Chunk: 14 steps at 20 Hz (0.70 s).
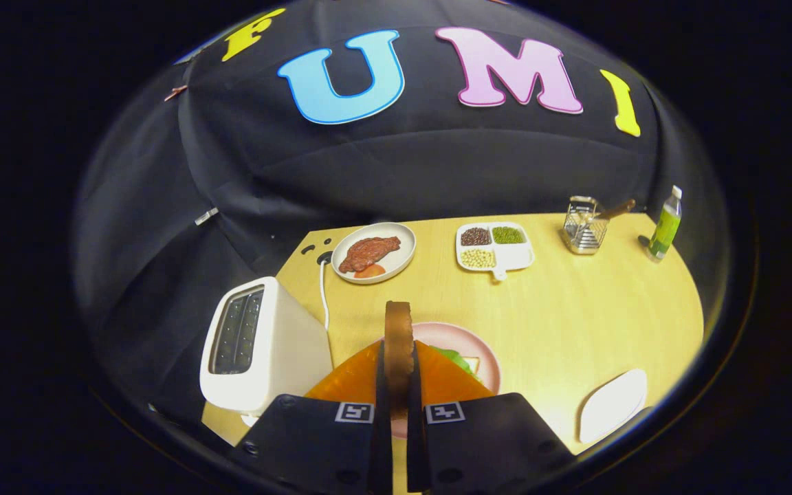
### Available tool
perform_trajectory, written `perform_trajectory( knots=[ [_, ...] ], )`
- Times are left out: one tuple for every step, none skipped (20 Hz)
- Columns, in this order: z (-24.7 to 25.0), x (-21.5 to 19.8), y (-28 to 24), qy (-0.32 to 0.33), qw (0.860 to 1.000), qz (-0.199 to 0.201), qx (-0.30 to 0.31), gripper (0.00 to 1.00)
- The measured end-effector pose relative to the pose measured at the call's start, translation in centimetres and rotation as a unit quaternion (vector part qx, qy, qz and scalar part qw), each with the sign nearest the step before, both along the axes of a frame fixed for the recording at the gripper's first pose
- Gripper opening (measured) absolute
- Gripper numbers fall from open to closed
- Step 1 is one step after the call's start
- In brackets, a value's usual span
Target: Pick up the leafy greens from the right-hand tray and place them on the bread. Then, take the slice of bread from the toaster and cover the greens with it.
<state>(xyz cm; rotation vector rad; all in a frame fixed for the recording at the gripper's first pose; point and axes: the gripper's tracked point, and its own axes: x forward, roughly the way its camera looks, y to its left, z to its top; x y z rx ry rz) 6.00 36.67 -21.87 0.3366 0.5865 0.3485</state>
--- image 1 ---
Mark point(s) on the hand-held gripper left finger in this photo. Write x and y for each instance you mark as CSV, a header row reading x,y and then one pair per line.
x,y
382,454

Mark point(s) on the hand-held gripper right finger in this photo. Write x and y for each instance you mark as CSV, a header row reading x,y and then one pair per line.
x,y
415,447

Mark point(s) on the green lettuce leaf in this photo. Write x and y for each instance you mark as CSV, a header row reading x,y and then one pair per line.
x,y
454,357

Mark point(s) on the toasted bread slice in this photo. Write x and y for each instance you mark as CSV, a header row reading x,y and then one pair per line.
x,y
398,344

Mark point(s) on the pink plate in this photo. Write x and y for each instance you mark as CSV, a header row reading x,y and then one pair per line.
x,y
458,335

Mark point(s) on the white toaster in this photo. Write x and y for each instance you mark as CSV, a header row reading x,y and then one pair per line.
x,y
286,344

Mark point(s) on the orange carrot slice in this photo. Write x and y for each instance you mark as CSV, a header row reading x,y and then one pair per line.
x,y
368,271

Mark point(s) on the pile of yellow soybeans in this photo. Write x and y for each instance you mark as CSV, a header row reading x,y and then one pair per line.
x,y
477,258

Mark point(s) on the brown steak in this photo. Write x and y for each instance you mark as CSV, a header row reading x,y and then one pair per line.
x,y
368,251

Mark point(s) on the white oval plate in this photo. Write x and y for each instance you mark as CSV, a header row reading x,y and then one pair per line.
x,y
612,405

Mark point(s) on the round white plate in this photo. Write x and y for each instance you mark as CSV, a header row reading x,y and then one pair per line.
x,y
403,240

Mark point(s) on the white divided tray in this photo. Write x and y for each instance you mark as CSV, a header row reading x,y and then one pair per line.
x,y
516,256

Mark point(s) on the pile of dark red beans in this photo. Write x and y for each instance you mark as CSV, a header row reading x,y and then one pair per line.
x,y
476,236

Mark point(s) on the pile of green beans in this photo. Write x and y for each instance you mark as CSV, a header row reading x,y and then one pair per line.
x,y
508,235

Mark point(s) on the white clip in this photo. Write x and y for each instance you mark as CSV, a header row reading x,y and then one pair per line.
x,y
207,216

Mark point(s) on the green drink bottle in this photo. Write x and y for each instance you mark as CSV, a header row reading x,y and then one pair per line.
x,y
664,230

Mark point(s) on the red clip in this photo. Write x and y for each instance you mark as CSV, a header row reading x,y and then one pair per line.
x,y
176,92

